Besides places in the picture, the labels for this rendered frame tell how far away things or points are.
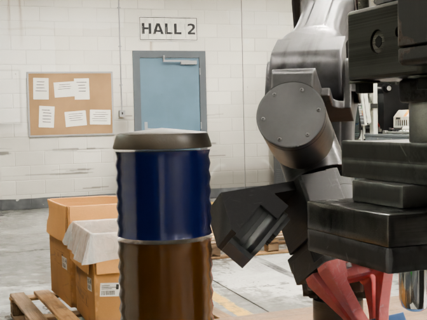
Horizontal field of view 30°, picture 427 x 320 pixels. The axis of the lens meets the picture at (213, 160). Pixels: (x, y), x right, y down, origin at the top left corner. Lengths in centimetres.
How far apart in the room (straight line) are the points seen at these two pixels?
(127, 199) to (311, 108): 36
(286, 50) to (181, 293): 48
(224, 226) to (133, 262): 36
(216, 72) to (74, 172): 258
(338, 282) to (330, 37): 24
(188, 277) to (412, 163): 25
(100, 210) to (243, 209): 397
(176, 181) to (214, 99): 1165
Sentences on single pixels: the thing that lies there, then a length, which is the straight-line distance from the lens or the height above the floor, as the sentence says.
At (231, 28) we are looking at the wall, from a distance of 1211.
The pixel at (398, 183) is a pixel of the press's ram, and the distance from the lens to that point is 54.
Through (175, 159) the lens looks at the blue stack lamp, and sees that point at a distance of 30.
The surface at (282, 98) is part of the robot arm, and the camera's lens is 65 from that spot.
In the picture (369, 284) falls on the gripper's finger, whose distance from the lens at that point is 72.
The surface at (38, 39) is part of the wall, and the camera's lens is 1142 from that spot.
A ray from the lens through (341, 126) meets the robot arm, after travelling 97.
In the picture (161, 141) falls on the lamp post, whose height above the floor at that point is 119.
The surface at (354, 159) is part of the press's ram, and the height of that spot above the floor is 117.
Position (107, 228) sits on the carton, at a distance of 457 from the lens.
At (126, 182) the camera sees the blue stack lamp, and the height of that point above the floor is 118.
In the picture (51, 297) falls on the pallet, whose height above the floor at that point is 14.
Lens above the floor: 120
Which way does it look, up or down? 3 degrees down
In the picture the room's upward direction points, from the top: 1 degrees counter-clockwise
